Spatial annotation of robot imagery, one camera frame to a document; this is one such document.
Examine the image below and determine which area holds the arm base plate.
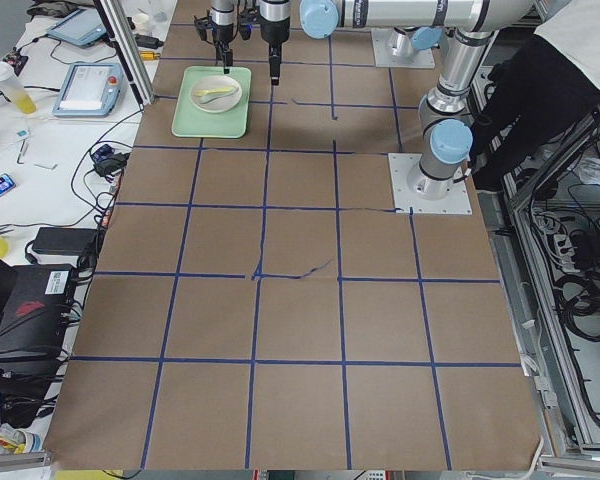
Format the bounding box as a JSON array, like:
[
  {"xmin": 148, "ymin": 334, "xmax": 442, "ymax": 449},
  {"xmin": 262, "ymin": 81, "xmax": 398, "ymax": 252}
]
[
  {"xmin": 388, "ymin": 153, "xmax": 472, "ymax": 215},
  {"xmin": 371, "ymin": 27, "xmax": 442, "ymax": 69}
]

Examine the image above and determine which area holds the blue teach pendant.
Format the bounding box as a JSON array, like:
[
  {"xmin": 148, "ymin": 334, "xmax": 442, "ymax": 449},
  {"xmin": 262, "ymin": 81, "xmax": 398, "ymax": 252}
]
[
  {"xmin": 47, "ymin": 9, "xmax": 106, "ymax": 47},
  {"xmin": 52, "ymin": 62, "xmax": 124, "ymax": 117}
]

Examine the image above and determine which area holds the bottle with yellow liquid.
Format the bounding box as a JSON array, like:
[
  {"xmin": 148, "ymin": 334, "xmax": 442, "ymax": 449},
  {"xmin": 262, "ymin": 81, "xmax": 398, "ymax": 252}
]
[{"xmin": 0, "ymin": 61, "xmax": 37, "ymax": 114}]

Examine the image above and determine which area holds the aluminium frame post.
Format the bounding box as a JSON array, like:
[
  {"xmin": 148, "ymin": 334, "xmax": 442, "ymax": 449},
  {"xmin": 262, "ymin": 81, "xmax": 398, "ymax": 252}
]
[{"xmin": 93, "ymin": 0, "xmax": 155, "ymax": 106}]

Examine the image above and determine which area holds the black laptop power brick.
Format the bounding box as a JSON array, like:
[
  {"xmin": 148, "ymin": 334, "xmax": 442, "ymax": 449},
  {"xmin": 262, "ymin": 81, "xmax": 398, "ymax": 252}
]
[{"xmin": 32, "ymin": 227, "xmax": 96, "ymax": 256}]

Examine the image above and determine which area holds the black computer case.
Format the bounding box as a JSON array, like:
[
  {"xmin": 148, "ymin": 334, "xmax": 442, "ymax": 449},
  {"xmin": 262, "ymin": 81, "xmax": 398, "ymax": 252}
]
[{"xmin": 0, "ymin": 259, "xmax": 77, "ymax": 398}]

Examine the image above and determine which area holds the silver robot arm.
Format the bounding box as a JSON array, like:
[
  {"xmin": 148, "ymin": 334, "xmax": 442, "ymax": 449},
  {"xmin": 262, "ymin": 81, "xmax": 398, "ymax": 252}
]
[
  {"xmin": 209, "ymin": 0, "xmax": 237, "ymax": 74},
  {"xmin": 269, "ymin": 1, "xmax": 532, "ymax": 156}
]

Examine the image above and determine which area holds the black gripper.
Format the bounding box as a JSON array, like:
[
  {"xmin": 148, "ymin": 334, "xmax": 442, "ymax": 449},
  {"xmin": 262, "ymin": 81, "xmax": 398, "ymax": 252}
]
[
  {"xmin": 210, "ymin": 9, "xmax": 235, "ymax": 74},
  {"xmin": 258, "ymin": 0, "xmax": 291, "ymax": 85}
]

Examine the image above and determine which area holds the yellow plastic fork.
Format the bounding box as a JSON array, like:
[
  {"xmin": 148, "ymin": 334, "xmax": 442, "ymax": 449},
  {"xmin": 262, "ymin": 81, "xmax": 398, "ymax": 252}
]
[{"xmin": 193, "ymin": 86, "xmax": 236, "ymax": 97}]

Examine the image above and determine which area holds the person in white shirt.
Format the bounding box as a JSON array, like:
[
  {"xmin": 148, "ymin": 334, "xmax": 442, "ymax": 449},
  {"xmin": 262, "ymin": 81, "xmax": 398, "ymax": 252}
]
[{"xmin": 470, "ymin": 1, "xmax": 600, "ymax": 193}]

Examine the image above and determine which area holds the white round plate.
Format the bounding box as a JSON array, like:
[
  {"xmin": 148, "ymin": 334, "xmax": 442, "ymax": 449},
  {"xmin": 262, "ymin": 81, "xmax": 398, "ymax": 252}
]
[{"xmin": 189, "ymin": 75, "xmax": 243, "ymax": 113}]

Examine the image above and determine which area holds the light green plastic spoon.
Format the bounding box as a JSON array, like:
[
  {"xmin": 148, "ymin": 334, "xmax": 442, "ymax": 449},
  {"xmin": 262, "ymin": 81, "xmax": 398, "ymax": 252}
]
[{"xmin": 197, "ymin": 87, "xmax": 237, "ymax": 104}]

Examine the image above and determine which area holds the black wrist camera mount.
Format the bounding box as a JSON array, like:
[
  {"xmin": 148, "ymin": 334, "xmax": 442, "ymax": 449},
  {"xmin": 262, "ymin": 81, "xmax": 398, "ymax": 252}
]
[
  {"xmin": 193, "ymin": 16, "xmax": 212, "ymax": 43},
  {"xmin": 237, "ymin": 6, "xmax": 259, "ymax": 41}
]

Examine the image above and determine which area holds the white paper cup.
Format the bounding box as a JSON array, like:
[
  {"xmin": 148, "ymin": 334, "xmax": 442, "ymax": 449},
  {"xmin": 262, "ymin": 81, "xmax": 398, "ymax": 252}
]
[{"xmin": 131, "ymin": 12, "xmax": 152, "ymax": 36}]

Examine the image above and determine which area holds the light green rectangular tray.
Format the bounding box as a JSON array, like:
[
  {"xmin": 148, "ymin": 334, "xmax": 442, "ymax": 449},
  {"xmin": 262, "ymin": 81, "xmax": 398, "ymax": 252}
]
[{"xmin": 171, "ymin": 66, "xmax": 252, "ymax": 139}]

